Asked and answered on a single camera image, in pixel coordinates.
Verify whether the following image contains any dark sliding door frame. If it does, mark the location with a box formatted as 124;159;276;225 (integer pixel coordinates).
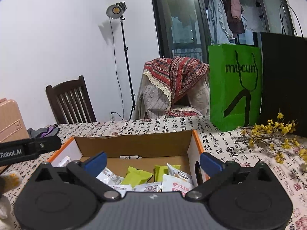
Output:
149;0;295;60

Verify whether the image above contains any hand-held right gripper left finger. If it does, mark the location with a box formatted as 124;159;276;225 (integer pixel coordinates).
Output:
28;151;121;202

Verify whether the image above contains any hanging pink garment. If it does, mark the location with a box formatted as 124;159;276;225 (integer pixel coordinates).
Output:
225;0;246;34

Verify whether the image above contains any grey purple cloth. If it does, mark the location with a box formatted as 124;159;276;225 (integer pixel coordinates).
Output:
27;124;60;139

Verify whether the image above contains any green paper bag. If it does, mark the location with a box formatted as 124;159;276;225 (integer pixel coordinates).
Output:
207;44;263;133

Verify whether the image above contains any pink suitcase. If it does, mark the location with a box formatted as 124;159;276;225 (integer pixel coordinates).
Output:
0;98;30;144

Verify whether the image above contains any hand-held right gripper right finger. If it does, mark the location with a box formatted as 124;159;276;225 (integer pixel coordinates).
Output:
185;151;280;202

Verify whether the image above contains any black paper bag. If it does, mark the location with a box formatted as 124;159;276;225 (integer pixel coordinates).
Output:
259;3;307;136

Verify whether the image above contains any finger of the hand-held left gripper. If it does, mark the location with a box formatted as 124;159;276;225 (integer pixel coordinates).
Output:
30;135;62;160

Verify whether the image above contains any dark wooden chair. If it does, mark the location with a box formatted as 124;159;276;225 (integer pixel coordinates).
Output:
45;75;97;124

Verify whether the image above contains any orange cardboard box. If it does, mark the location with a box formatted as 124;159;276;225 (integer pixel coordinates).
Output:
47;129;211;192

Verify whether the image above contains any yellow flower branch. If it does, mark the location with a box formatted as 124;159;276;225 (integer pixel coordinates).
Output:
235;112;307;164

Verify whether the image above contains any hanging light blue garment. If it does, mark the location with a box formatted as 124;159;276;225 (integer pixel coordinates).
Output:
207;0;234;45

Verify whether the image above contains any pile of mixed snack wrappers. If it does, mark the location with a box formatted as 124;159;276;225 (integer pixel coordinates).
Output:
51;156;196;193

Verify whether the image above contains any beige covered chair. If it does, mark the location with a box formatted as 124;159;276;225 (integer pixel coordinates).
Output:
134;73;211;120

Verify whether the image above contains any hanging white garment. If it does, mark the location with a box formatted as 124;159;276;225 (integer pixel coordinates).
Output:
241;2;264;33

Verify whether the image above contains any studio light on stand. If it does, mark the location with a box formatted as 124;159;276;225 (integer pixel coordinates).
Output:
106;2;137;120

